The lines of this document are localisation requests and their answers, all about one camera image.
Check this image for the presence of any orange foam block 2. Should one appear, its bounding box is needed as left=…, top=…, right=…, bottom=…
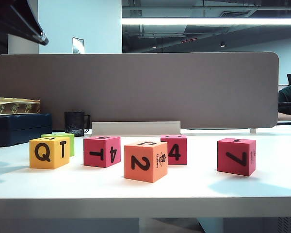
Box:
left=124, top=141, right=168, bottom=183

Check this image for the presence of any pink foam block 4 5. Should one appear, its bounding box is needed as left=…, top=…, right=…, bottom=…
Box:
left=160, top=134, right=188, bottom=166

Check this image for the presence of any pink foam block T 4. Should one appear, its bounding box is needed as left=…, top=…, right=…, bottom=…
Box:
left=83, top=135, right=121, bottom=168

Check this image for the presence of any yellow foam block Q T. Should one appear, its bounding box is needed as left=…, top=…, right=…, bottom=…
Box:
left=29, top=137, right=70, bottom=170

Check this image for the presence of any grey desk partition panel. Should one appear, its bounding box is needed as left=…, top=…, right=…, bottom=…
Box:
left=0, top=52, right=279, bottom=129

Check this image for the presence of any black mug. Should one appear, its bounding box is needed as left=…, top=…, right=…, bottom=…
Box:
left=64, top=111, right=91, bottom=137

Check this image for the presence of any green foam block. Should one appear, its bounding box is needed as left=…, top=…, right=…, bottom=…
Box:
left=40, top=132, right=75, bottom=157

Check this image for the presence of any paper sign on pillar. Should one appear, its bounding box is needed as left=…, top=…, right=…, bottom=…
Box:
left=72, top=36, right=85, bottom=54

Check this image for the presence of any pink foam block 7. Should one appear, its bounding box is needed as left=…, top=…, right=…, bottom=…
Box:
left=217, top=138, right=257, bottom=177

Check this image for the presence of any dark blue case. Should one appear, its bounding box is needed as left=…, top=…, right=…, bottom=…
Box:
left=0, top=113, right=53, bottom=148

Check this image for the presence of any white table leg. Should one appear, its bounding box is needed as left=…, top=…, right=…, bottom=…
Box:
left=197, top=217, right=225, bottom=233

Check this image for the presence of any gold ornate box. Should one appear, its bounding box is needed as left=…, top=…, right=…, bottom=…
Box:
left=0, top=97, right=41, bottom=115

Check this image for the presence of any person in dark green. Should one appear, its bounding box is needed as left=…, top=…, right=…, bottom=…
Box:
left=278, top=82, right=291, bottom=115

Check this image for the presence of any white cable tray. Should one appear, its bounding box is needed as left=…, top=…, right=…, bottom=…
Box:
left=91, top=121, right=184, bottom=137

